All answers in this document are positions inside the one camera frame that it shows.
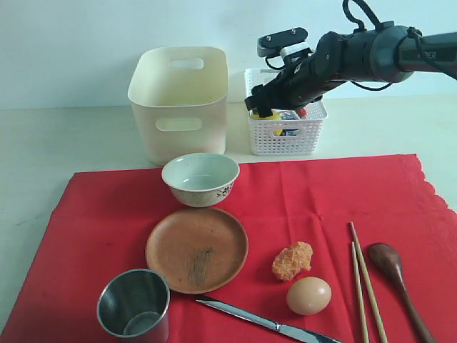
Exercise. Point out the brown egg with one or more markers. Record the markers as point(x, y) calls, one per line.
point(309, 295)

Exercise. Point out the long wooden chopstick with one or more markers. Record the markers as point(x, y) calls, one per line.
point(366, 280)

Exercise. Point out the stainless steel cup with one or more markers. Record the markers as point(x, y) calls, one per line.
point(134, 307)

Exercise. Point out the white perforated plastic basket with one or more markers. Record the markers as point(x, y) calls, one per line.
point(264, 143)

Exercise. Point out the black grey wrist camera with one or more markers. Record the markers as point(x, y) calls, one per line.
point(271, 45)

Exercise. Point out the dark wooden spoon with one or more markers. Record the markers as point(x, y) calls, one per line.
point(388, 261)

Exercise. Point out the silver table knife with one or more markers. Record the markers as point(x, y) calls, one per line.
point(299, 334)

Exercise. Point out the orange fried chicken piece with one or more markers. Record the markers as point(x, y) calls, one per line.
point(292, 260)

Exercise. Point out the red toy sausage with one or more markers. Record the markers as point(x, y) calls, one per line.
point(301, 112)

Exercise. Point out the red scalloped table cloth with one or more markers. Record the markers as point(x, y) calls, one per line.
point(102, 222)

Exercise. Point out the pale green ceramic bowl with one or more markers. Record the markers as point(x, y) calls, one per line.
point(200, 179)

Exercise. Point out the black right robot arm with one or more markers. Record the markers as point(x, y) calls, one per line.
point(390, 56)

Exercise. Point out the cream plastic bin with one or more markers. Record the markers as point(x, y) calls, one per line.
point(178, 96)

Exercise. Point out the yellow lemon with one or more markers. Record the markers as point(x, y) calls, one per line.
point(274, 115)

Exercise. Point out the blue white milk carton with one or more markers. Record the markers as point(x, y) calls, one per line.
point(288, 115)

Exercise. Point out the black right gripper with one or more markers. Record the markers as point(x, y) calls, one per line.
point(306, 83)

